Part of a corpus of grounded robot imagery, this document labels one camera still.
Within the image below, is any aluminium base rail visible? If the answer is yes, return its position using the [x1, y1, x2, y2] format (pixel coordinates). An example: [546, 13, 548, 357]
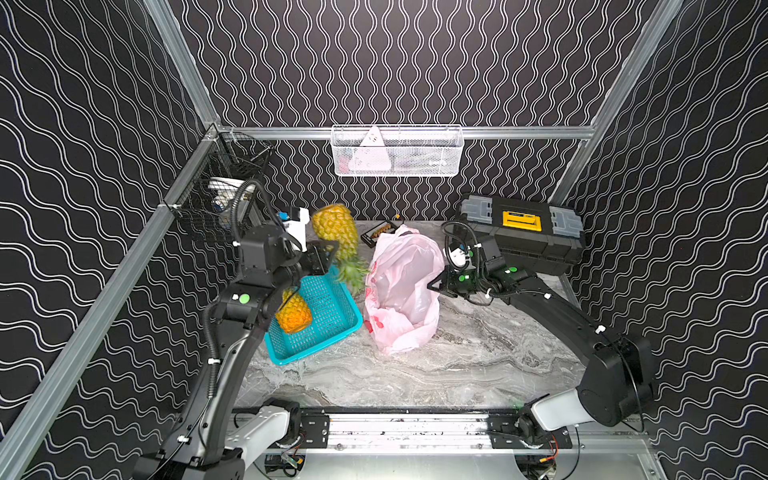
[299, 410, 650, 456]

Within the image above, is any black wire mesh basket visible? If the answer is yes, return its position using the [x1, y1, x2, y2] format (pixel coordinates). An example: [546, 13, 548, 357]
[171, 132, 277, 244]

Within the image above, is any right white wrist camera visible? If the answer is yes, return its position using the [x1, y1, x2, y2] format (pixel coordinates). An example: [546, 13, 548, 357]
[449, 246, 473, 271]

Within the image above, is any clear wall-mounted basket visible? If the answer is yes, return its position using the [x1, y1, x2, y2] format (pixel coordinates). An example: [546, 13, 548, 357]
[330, 124, 465, 177]

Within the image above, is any teal plastic basket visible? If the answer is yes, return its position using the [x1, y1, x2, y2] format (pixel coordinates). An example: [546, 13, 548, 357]
[265, 266, 363, 366]

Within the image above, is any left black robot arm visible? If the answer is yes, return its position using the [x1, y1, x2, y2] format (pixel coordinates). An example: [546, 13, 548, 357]
[133, 221, 339, 479]

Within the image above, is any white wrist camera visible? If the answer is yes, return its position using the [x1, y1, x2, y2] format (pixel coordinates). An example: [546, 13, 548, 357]
[279, 206, 310, 251]
[449, 246, 473, 271]

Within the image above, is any large yellow-green pineapple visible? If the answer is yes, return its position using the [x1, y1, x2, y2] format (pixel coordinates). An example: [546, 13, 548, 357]
[311, 204, 368, 296]

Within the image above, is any pink triangular card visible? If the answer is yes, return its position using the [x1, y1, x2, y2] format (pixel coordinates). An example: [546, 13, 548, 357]
[348, 125, 392, 175]

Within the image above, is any pink strawberry plastic bag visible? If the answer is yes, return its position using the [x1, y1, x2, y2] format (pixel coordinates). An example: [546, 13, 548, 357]
[364, 225, 445, 355]

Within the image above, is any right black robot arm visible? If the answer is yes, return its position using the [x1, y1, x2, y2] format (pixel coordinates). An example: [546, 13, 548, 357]
[428, 233, 655, 442]

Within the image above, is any black yellow toolbox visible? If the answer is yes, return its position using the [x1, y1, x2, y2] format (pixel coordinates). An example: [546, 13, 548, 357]
[457, 195, 585, 276]

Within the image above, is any small orange pineapple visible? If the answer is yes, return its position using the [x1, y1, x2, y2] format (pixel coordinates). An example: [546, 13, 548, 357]
[276, 288, 313, 335]

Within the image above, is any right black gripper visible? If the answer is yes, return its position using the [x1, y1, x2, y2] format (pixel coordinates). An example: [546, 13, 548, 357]
[424, 266, 486, 297]

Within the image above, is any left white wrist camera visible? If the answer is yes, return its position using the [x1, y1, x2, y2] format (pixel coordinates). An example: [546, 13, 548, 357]
[279, 206, 310, 251]

